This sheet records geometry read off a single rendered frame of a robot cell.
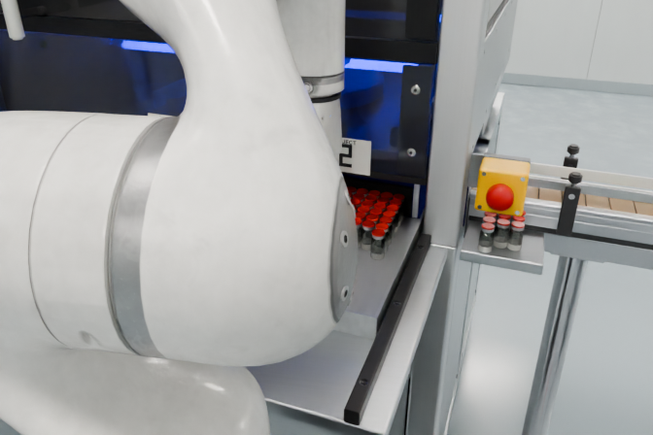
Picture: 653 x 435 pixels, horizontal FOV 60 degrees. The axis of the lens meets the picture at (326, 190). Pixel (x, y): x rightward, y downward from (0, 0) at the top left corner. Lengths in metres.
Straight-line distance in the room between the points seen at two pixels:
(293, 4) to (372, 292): 0.41
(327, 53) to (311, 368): 0.39
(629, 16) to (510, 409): 4.11
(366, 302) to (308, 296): 0.58
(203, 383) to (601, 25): 5.28
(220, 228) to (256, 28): 0.09
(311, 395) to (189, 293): 0.46
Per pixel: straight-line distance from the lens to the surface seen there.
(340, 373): 0.71
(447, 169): 0.90
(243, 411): 0.36
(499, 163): 0.91
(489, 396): 1.98
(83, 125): 0.29
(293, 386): 0.70
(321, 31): 0.73
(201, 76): 0.25
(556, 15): 5.47
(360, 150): 0.92
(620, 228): 1.05
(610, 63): 5.57
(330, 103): 0.78
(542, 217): 1.04
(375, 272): 0.88
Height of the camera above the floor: 1.37
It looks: 26 degrees down
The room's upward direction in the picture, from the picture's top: straight up
